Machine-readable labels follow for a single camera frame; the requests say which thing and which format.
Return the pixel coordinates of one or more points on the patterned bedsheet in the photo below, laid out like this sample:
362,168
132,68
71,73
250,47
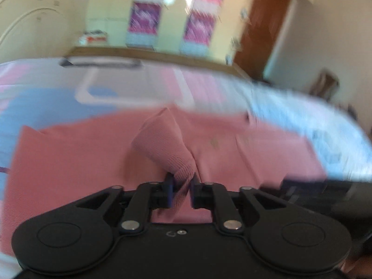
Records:
43,98

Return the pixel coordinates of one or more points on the purple wall poster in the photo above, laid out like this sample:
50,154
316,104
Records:
144,17
202,17

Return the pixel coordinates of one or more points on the white and red box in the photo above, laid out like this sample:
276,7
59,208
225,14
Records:
93,37

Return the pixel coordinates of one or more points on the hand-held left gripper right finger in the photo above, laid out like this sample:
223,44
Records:
195,193

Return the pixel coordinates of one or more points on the wooden bed frame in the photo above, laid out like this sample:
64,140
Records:
162,56

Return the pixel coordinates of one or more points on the cream wardrobe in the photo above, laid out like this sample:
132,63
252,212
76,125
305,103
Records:
174,20

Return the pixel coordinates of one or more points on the brown wooden door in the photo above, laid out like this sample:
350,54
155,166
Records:
264,32

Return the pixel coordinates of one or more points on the pink knit garment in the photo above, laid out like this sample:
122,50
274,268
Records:
87,157

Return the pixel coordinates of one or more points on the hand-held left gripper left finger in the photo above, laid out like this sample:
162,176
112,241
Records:
170,193

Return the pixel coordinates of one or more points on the wooden chair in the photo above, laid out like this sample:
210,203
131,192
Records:
325,82

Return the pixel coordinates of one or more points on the cream headboard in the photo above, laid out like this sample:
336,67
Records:
32,26

